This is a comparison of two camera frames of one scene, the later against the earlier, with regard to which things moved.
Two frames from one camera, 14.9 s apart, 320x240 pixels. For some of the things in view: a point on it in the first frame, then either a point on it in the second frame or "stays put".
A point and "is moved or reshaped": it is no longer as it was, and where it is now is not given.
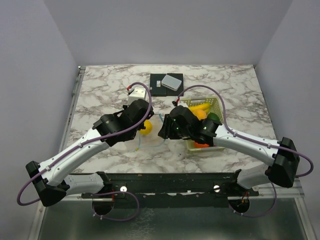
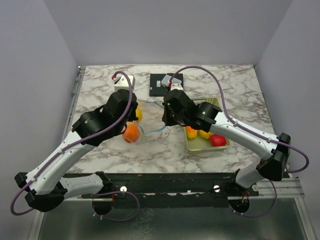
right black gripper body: [172, 131] → [171, 119]
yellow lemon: [148, 128] is moved or reshaped
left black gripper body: [135, 131] → [133, 117]
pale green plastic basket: [213, 104] stays put
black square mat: [157, 89] stays put
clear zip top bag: [149, 137] is moved or reshaped
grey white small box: [171, 82] stays put
